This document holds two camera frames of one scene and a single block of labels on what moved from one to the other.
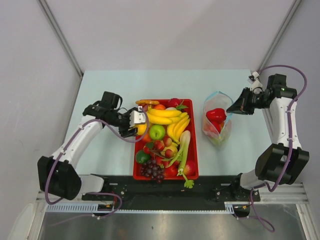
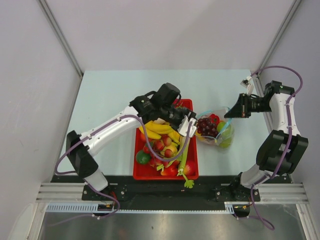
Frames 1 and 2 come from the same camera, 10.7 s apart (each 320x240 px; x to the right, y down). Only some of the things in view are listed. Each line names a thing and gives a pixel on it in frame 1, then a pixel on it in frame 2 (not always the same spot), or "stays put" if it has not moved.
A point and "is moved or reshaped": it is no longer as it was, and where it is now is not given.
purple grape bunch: [151, 169] -> [206, 128]
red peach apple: [189, 168] stays put
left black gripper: [124, 132] -> [184, 111]
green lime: [141, 157] stays put
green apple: [157, 132] -> [224, 129]
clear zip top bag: [216, 121] is moved or reshaped
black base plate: [208, 192] stays put
